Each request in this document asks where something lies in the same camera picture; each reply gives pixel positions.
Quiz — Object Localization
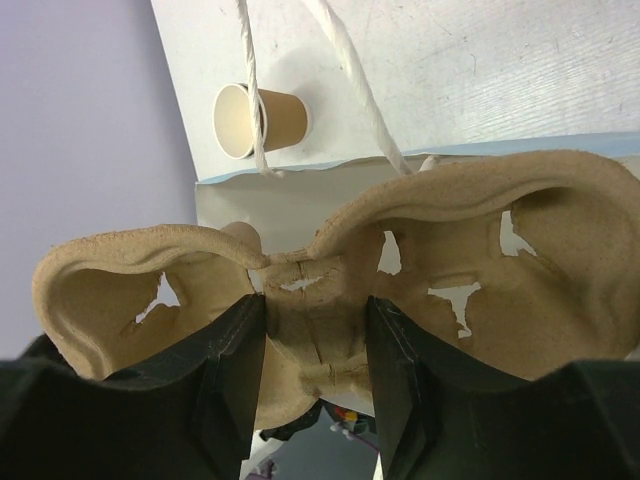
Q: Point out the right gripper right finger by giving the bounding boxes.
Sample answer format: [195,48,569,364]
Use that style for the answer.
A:
[366,297,639,479]

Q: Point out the light blue paper bag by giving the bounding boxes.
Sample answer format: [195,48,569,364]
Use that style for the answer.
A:
[194,0,640,416]

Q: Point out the stacked brown paper cups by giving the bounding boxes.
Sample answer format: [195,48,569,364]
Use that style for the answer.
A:
[212,84,311,159]

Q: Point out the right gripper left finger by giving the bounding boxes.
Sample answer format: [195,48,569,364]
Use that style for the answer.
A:
[1,294,266,479]

